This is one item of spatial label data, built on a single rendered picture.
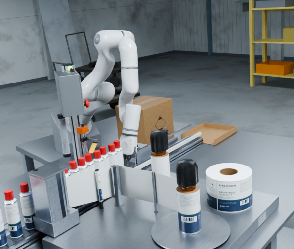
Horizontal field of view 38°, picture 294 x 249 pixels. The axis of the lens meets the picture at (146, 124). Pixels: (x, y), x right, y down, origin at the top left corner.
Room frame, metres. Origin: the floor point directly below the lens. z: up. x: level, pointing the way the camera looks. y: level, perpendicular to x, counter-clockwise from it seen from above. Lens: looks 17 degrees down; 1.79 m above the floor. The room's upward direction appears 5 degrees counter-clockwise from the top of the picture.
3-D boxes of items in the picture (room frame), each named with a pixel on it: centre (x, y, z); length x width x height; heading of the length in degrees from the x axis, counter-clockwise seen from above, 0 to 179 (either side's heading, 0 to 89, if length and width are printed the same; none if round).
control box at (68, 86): (1.99, 0.35, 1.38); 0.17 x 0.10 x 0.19; 15
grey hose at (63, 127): (1.96, 0.40, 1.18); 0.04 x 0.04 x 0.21
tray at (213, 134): (2.79, -0.42, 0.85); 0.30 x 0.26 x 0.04; 140
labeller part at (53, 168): (1.63, 0.41, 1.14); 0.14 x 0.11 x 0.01; 140
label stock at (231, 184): (1.72, -0.34, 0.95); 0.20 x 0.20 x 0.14
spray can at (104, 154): (2.01, 0.23, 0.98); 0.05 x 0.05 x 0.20
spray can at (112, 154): (2.04, 0.19, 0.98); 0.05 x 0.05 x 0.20
